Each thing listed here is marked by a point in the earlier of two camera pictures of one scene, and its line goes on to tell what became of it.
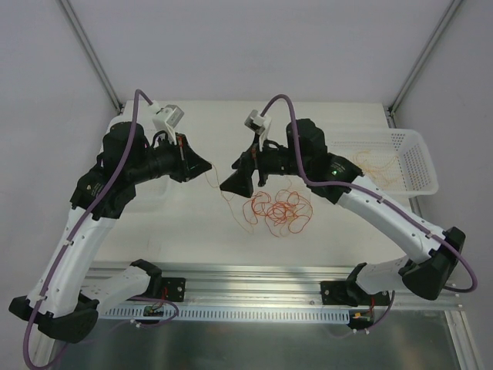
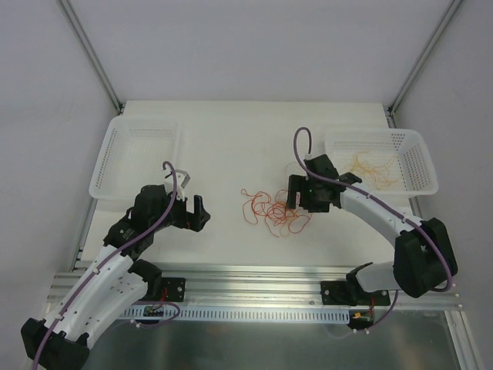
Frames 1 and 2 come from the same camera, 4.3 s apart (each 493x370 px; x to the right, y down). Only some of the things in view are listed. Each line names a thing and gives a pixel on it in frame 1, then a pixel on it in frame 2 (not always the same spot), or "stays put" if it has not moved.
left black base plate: (173, 289) stays put
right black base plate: (350, 294) stays put
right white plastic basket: (393, 162) stays put
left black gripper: (182, 161) → (189, 215)
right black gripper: (256, 167) → (305, 193)
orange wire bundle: (288, 211) stays put
